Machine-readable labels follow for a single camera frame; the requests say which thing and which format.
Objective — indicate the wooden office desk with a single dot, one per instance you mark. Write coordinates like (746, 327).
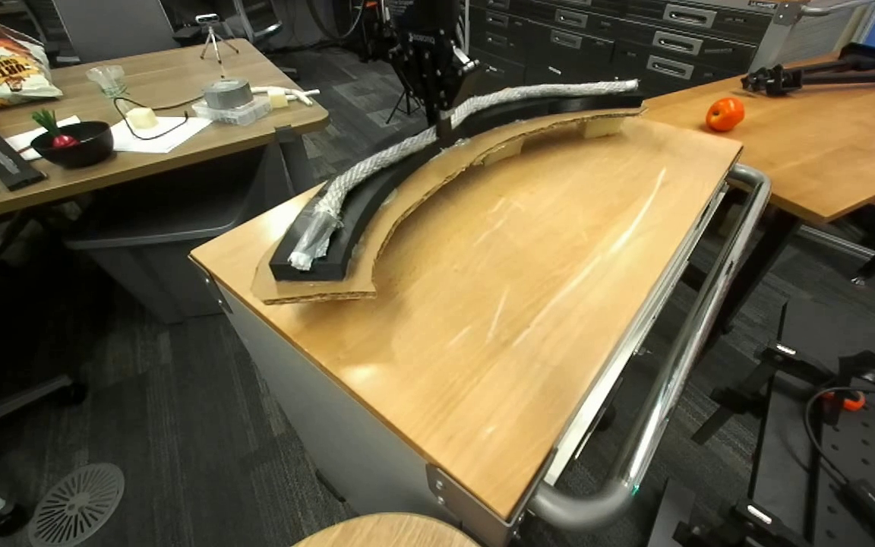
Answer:
(163, 81)

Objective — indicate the orange fruit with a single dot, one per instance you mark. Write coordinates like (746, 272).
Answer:
(723, 114)

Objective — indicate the snack chip bag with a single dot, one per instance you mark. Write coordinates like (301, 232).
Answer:
(25, 68)

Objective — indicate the round wooden stool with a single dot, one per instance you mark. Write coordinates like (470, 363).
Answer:
(389, 529)

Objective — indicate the grey tape roll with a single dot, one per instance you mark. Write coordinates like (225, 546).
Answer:
(229, 96)

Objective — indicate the grey drawer cabinet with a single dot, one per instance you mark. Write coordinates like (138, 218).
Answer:
(664, 43)

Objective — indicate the black curved foam track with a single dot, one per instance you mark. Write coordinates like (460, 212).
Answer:
(323, 236)

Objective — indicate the black bowl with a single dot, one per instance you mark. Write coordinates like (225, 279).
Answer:
(80, 144)

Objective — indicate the white paper sheet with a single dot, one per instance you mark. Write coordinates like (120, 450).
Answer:
(164, 136)

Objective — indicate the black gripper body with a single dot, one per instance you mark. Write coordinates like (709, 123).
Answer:
(428, 58)

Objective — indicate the chrome cart handle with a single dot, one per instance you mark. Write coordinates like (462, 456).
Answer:
(624, 482)

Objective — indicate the small camera tripod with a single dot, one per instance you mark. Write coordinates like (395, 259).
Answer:
(214, 43)

